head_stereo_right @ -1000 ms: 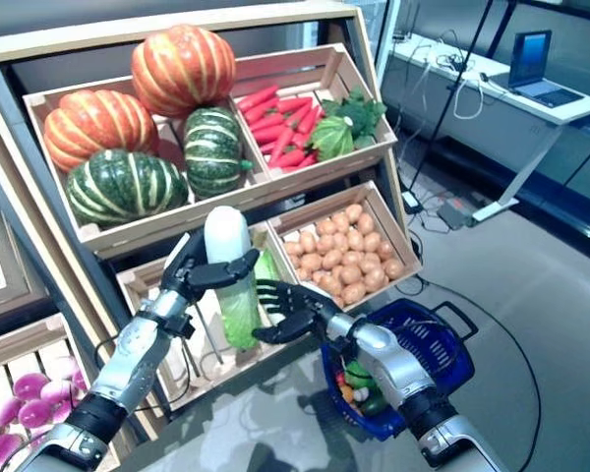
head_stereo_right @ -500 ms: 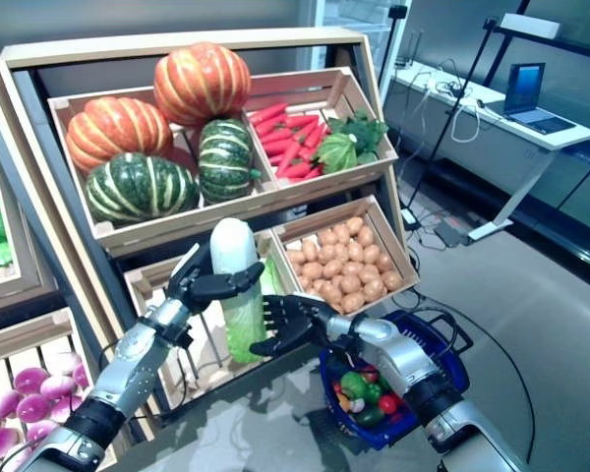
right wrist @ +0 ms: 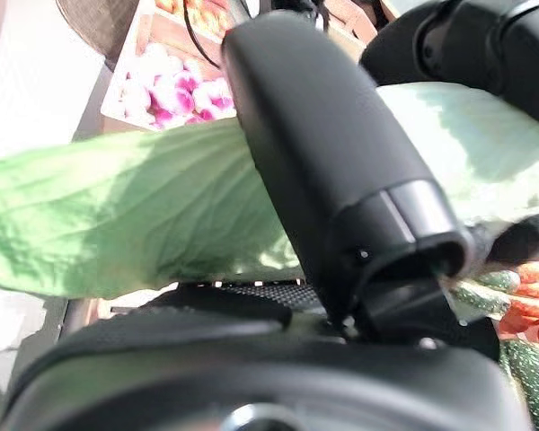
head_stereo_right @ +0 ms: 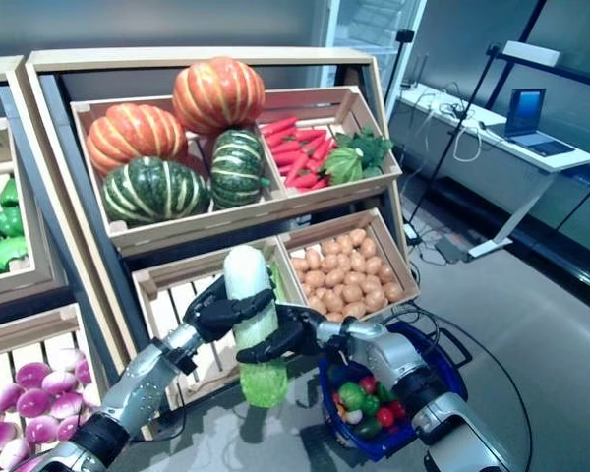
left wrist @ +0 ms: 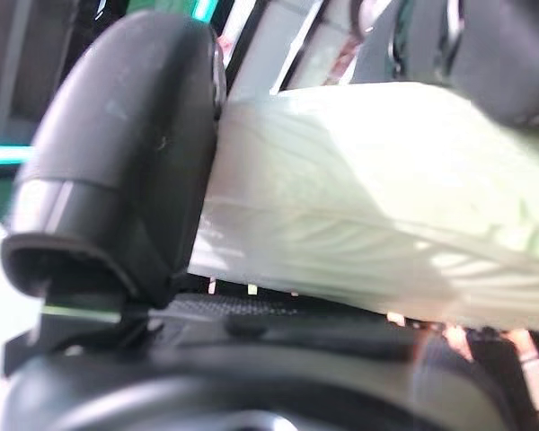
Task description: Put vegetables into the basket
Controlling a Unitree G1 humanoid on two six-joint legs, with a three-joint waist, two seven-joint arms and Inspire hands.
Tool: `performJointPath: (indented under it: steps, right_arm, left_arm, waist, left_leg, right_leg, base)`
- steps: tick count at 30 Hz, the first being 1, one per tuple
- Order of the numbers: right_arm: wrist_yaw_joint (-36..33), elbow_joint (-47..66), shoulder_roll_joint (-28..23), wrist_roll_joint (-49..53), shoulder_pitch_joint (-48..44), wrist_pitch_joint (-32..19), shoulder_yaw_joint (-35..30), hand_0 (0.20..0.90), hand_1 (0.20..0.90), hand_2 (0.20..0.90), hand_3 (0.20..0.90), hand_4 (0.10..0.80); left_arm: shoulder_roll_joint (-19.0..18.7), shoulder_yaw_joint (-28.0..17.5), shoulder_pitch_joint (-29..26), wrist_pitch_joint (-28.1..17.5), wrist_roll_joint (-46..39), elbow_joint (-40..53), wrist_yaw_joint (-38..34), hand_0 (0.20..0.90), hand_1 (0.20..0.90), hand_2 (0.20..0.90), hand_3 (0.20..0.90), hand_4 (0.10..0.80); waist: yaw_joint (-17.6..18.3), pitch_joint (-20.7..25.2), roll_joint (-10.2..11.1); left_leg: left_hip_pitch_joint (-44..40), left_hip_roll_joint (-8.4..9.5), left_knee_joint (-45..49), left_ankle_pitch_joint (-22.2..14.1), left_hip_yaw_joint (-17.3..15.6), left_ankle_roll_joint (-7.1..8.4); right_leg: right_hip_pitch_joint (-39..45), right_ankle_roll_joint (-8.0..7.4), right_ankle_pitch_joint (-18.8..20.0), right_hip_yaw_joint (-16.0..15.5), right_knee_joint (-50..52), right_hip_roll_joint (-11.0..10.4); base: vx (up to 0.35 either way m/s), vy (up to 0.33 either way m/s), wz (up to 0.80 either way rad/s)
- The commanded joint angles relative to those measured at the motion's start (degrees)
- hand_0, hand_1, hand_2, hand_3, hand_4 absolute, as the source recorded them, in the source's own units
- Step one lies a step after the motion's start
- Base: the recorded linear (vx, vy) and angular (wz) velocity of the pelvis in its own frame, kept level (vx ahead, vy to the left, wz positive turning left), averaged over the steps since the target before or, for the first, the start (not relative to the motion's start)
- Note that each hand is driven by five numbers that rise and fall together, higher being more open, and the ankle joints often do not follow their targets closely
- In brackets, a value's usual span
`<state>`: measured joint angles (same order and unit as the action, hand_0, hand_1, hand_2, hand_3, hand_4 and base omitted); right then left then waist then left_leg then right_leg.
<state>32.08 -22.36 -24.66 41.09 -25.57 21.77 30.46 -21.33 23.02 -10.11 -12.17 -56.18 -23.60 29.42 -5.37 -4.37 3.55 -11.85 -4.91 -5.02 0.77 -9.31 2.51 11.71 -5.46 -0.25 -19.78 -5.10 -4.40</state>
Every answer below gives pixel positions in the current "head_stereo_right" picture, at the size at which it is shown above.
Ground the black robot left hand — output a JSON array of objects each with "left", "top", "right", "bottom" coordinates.
[{"left": 182, "top": 277, "right": 276, "bottom": 345}]

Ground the glass door white frame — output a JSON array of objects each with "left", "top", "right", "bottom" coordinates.
[{"left": 319, "top": 0, "right": 427, "bottom": 99}]

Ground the round green cabbage head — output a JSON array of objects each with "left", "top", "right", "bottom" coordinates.
[{"left": 337, "top": 382, "right": 368, "bottom": 412}]

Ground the wooden carrot crate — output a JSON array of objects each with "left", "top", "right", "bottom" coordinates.
[{"left": 255, "top": 86, "right": 404, "bottom": 212}]

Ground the white desk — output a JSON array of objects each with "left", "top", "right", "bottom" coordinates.
[{"left": 396, "top": 83, "right": 590, "bottom": 260}]

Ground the wooden pumpkin crate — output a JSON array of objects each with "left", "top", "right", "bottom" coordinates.
[{"left": 71, "top": 95, "right": 289, "bottom": 257}]

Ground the dark green leafy vegetable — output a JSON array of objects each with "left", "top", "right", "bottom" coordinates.
[{"left": 334, "top": 126, "right": 395, "bottom": 179}]

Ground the light green leafy vegetable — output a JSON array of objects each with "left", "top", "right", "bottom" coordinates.
[{"left": 323, "top": 146, "right": 365, "bottom": 187}]

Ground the long black floor cable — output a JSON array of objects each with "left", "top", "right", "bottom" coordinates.
[{"left": 397, "top": 302, "right": 535, "bottom": 472}]

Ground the open laptop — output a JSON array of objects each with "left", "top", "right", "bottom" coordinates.
[{"left": 489, "top": 88, "right": 577, "bottom": 157}]

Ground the grey electronics box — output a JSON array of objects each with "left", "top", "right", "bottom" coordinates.
[{"left": 435, "top": 234, "right": 471, "bottom": 264}]

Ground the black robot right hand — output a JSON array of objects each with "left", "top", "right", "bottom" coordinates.
[{"left": 235, "top": 303, "right": 335, "bottom": 365}]

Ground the wooden green pepper crate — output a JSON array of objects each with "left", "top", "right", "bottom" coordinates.
[{"left": 0, "top": 115, "right": 55, "bottom": 299}]

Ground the wooden turnip crate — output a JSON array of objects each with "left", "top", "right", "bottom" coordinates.
[{"left": 0, "top": 304, "right": 129, "bottom": 472}]

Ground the green white napa cabbage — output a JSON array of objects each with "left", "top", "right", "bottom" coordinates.
[
  {"left": 223, "top": 244, "right": 290, "bottom": 408},
  {"left": 268, "top": 259, "right": 290, "bottom": 302}
]

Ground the large green striped pumpkin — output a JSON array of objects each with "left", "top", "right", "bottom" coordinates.
[{"left": 101, "top": 156, "right": 211, "bottom": 225}]

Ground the wooden slatted crate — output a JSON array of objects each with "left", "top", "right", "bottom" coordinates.
[{"left": 131, "top": 237, "right": 296, "bottom": 409}]

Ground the small green striped pumpkin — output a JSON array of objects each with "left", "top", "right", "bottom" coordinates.
[{"left": 209, "top": 128, "right": 267, "bottom": 210}]

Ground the wooden potato crate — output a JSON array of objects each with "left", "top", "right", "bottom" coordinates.
[{"left": 277, "top": 207, "right": 422, "bottom": 325}]

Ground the orange striped pumpkin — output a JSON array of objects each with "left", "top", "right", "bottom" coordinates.
[
  {"left": 86, "top": 102, "right": 189, "bottom": 176},
  {"left": 171, "top": 56, "right": 266, "bottom": 137}
]

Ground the white box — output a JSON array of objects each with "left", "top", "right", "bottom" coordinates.
[{"left": 501, "top": 40, "right": 562, "bottom": 66}]

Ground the wooden vegetable display stand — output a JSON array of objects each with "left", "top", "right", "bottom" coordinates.
[
  {"left": 0, "top": 55, "right": 109, "bottom": 472},
  {"left": 24, "top": 46, "right": 409, "bottom": 443}
]

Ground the black tripod pole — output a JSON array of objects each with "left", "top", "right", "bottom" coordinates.
[{"left": 403, "top": 0, "right": 550, "bottom": 232}]

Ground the blue plastic shopping basket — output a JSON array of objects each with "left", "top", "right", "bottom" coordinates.
[{"left": 318, "top": 319, "right": 473, "bottom": 463}]

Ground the black light stand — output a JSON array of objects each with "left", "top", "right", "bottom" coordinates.
[{"left": 383, "top": 28, "right": 417, "bottom": 102}]

